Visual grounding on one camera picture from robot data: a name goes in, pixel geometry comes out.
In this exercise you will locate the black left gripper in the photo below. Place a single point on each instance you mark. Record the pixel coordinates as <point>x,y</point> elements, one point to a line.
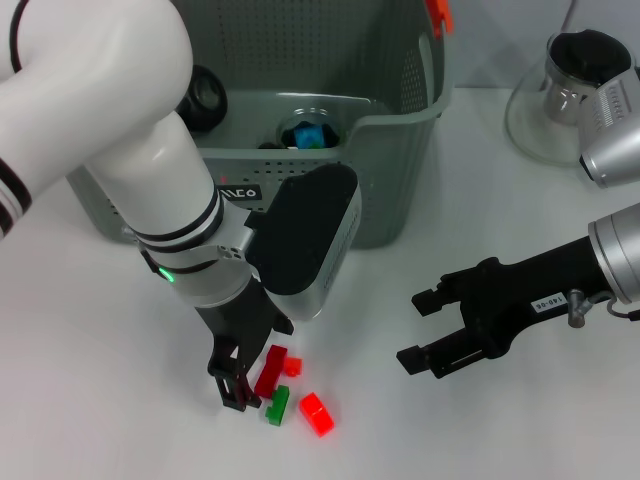
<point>245,320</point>

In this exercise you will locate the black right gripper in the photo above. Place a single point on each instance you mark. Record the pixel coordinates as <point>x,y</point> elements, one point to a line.
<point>530,295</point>

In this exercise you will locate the dark red long brick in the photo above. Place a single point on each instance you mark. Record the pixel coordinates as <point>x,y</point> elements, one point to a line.
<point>272,372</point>

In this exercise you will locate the green toy brick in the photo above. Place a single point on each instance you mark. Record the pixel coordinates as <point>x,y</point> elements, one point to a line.
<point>277,406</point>

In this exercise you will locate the bright red small brick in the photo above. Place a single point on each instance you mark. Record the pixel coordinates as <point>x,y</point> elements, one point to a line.
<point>294,366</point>

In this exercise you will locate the orange red slope brick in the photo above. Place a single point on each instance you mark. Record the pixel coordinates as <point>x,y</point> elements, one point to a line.
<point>317,415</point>

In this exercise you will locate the blue square toy plate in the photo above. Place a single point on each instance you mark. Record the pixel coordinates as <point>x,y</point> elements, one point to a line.
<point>305,137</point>

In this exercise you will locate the glass teacup black sleeve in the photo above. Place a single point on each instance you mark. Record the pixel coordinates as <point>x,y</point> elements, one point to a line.
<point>205,100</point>
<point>310,117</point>

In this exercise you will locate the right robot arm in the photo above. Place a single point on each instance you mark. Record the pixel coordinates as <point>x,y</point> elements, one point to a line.
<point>620,255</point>

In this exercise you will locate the grey perforated storage basket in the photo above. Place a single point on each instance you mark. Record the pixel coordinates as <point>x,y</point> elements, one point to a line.
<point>385,175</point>

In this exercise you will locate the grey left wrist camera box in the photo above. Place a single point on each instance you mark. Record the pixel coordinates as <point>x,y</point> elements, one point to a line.
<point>305,235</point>

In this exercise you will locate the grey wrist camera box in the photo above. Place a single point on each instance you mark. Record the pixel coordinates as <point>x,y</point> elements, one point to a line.
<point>615,140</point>
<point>305,235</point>

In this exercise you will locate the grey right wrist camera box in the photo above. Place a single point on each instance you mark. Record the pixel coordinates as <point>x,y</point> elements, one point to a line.
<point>615,140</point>

